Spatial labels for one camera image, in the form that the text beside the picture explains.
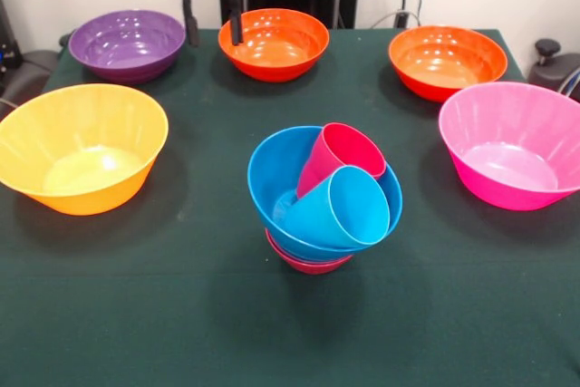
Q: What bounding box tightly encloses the orange plastic bowl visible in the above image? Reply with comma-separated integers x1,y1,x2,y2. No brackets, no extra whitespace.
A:
388,25,508,103
217,8,331,83

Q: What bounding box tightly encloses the opaque blue plastic bowl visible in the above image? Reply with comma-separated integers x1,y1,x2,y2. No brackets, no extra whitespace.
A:
246,125,403,262

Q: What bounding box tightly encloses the red plastic cup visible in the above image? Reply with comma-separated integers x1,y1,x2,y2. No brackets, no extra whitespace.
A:
296,122,388,198

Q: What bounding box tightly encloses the blue plastic cup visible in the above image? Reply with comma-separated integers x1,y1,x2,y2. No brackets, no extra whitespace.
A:
283,165,392,247

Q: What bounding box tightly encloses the small red plastic bowl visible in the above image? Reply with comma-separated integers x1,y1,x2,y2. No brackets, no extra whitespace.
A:
265,227,354,276

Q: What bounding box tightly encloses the large pink plastic bowl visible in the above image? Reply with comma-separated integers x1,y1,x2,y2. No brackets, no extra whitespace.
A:
439,81,580,212

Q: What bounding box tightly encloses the purple plastic bowl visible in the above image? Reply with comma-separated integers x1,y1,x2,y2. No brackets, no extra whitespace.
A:
67,9,187,85

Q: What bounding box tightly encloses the large yellow-orange plastic bowl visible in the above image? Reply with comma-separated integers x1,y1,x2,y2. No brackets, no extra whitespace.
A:
0,82,169,217

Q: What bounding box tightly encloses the black equipment box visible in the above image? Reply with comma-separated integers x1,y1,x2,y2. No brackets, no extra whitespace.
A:
0,0,24,93

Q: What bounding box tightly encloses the black round equipment with knob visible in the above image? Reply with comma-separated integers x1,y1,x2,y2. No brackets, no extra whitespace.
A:
527,38,580,105

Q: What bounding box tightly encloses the dark green tablecloth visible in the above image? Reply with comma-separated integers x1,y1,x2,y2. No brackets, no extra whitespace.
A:
0,26,580,387

